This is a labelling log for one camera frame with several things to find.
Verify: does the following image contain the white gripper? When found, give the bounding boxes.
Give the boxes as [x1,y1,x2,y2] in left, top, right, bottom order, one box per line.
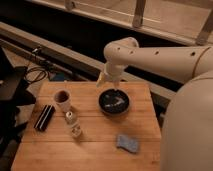
[96,62,125,91]

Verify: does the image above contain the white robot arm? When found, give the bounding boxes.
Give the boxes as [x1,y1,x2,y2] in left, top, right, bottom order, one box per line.
[97,37,213,171]

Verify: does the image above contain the black bowl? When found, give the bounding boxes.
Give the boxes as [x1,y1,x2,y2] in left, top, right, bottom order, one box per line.
[98,89,130,116]

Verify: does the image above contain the white paper cup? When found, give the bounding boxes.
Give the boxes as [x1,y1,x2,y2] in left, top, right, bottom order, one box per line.
[54,90,71,113]

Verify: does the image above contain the blue sponge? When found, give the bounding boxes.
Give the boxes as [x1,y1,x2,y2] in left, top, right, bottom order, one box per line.
[116,134,139,154]

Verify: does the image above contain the black rectangular box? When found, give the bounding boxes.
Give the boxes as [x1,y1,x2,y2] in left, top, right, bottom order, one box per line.
[34,105,55,132]

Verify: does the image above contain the dark equipment on left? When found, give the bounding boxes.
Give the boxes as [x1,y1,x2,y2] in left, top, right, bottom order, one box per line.
[0,46,36,157]

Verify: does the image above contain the metal rail beam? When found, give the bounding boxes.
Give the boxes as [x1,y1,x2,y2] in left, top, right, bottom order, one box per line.
[0,21,177,103]

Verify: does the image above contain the black cables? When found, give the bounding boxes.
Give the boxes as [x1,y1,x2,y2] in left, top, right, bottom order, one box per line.
[23,46,64,85]

